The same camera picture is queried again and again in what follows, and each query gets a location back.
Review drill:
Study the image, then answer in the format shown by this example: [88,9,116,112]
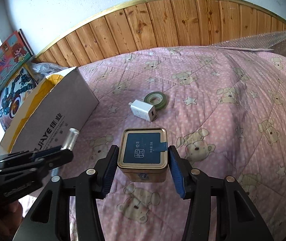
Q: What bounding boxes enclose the silver metal cylinder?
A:
[51,128,80,177]

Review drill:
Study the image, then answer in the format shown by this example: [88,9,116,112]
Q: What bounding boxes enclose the gold blue tin box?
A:
[117,127,168,183]

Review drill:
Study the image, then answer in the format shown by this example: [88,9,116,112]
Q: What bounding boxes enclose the white usb charger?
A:
[129,100,157,122]

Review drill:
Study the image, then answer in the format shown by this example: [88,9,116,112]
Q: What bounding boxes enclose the green tape roll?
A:
[144,91,167,110]

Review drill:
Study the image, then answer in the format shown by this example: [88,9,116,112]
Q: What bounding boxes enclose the white cardboard box yellow tape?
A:
[0,67,99,154]

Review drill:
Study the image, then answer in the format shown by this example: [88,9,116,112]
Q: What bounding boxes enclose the robot toy box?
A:
[0,65,37,131]

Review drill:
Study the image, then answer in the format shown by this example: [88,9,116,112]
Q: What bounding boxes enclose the pink bear quilt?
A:
[62,46,286,240]

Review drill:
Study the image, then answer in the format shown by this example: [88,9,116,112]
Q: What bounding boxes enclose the bubble wrap left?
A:
[28,63,67,83]

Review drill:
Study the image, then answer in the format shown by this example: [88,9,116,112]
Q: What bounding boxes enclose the bubble wrap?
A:
[28,63,67,83]
[212,31,286,57]

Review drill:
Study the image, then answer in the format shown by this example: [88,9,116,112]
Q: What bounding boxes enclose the colourful cartoon toy box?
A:
[0,29,34,93]

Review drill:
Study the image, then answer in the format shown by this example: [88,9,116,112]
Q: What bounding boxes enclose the bubble wrap right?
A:
[212,31,286,57]

